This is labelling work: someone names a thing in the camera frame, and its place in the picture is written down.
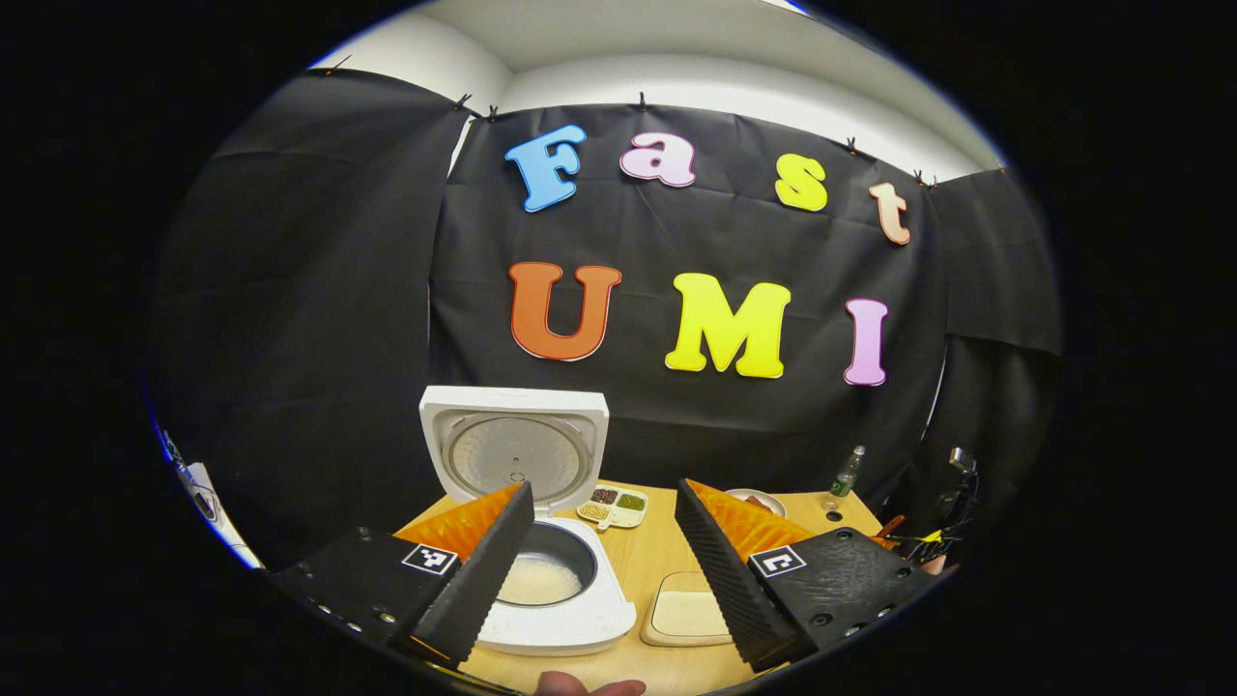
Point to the white round plate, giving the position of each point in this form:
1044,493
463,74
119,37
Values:
763,514

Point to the white rice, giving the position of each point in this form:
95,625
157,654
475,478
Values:
688,615
536,580

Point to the white rice cooker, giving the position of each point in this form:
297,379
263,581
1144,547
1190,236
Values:
517,454

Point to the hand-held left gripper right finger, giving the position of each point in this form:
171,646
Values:
725,580

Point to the white divided condiment dish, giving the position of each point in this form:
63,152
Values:
614,505

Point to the brown meat piece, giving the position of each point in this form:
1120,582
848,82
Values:
757,503

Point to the brown wooden spoon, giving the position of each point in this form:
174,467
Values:
891,527

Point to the white device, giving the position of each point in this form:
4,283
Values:
227,527

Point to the clear plastic container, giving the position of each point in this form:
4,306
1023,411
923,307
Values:
686,580

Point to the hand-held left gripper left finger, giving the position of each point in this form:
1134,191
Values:
483,580

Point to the clear water bottle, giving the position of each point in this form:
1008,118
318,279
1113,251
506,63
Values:
844,478

